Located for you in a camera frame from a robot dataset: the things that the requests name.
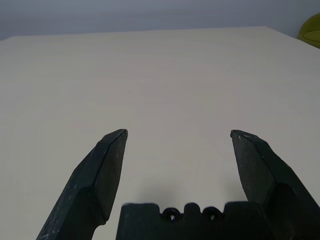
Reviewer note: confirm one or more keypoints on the green stool with wooden legs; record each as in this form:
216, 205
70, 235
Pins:
312, 30

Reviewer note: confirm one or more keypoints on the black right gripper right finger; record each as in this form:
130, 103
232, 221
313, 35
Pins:
265, 172

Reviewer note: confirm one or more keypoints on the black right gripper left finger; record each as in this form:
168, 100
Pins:
95, 180

